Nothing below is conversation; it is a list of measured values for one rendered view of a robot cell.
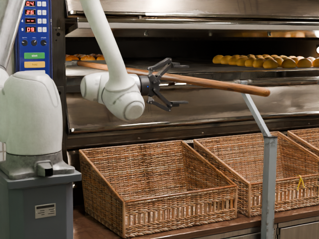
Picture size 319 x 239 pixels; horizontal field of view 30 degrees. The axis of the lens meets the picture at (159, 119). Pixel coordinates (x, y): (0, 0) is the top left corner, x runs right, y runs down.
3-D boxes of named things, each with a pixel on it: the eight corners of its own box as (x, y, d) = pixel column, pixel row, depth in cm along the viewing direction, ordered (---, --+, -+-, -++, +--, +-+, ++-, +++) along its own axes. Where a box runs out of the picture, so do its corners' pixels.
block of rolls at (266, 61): (210, 63, 389) (210, 54, 388) (268, 61, 411) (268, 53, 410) (267, 68, 336) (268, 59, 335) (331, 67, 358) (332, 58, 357)
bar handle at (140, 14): (78, 23, 254) (76, 24, 255) (146, 24, 269) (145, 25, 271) (76, 10, 254) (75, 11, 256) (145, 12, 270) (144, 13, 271)
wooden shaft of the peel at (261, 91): (271, 96, 197) (271, 87, 197) (264, 97, 196) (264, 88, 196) (81, 65, 346) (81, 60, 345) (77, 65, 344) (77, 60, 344)
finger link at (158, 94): (154, 86, 219) (152, 89, 219) (174, 105, 224) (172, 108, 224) (149, 85, 222) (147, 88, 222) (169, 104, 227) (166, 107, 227)
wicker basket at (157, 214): (76, 207, 274) (76, 148, 270) (181, 192, 301) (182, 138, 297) (122, 240, 232) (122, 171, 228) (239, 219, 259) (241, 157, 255)
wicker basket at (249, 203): (189, 191, 303) (190, 138, 298) (276, 179, 330) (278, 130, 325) (248, 218, 261) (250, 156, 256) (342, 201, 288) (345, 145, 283)
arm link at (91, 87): (114, 95, 221) (129, 108, 210) (75, 96, 213) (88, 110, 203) (117, 67, 217) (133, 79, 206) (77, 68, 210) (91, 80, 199)
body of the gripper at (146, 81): (132, 73, 220) (154, 73, 224) (132, 96, 221) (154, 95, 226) (141, 75, 214) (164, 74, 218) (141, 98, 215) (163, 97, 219)
